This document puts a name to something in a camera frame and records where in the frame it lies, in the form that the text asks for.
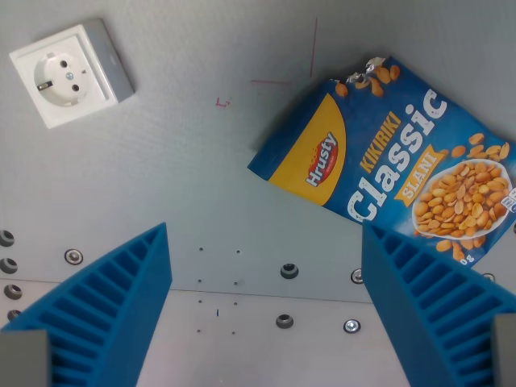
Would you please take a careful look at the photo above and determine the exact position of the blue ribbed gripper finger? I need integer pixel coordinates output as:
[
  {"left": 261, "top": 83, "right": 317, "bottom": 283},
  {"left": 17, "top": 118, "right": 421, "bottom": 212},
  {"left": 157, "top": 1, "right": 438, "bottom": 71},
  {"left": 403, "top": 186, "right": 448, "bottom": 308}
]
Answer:
[
  {"left": 0, "top": 222, "right": 173, "bottom": 387},
  {"left": 360, "top": 221, "right": 516, "bottom": 387}
]

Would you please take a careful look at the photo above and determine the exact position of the blue Hrusty Classic peanut bag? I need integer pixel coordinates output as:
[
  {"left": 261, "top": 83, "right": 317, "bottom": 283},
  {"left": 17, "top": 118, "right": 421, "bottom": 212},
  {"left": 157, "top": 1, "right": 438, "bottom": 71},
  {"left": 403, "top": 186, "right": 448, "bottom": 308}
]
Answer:
[{"left": 247, "top": 55, "right": 516, "bottom": 268}]

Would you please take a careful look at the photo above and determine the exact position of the white wall power socket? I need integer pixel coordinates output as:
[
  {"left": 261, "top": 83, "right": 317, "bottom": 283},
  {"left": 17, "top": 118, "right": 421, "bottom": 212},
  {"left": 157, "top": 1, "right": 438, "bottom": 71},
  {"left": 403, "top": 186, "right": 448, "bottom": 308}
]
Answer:
[{"left": 9, "top": 18, "right": 136, "bottom": 131}]

